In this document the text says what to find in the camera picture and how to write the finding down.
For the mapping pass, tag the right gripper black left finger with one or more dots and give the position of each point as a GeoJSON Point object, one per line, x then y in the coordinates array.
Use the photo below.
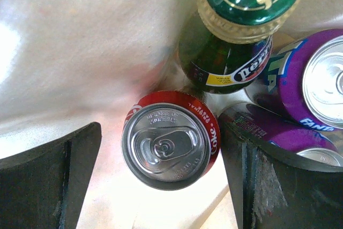
{"type": "Point", "coordinates": [45, 187]}

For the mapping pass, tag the green glass bottle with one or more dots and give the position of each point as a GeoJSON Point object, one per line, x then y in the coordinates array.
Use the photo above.
{"type": "Point", "coordinates": [226, 44]}

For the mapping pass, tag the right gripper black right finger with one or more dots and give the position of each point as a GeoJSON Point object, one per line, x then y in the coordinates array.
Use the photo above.
{"type": "Point", "coordinates": [275, 188]}

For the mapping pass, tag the red can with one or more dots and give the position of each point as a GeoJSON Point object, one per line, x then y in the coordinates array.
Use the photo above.
{"type": "Point", "coordinates": [170, 139]}

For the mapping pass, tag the beige canvas tote bag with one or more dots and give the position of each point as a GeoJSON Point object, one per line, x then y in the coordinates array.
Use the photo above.
{"type": "Point", "coordinates": [66, 63]}

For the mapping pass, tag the purple can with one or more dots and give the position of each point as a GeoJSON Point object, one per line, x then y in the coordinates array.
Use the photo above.
{"type": "Point", "coordinates": [287, 135]}
{"type": "Point", "coordinates": [303, 81]}

